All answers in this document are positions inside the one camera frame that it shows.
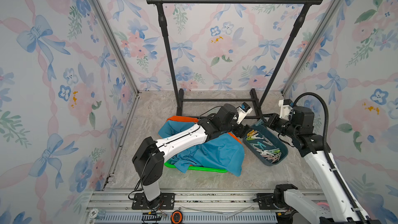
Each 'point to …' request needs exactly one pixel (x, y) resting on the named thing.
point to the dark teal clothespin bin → (265, 145)
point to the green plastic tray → (171, 165)
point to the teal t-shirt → (222, 152)
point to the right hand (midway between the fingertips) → (262, 115)
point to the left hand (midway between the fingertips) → (249, 123)
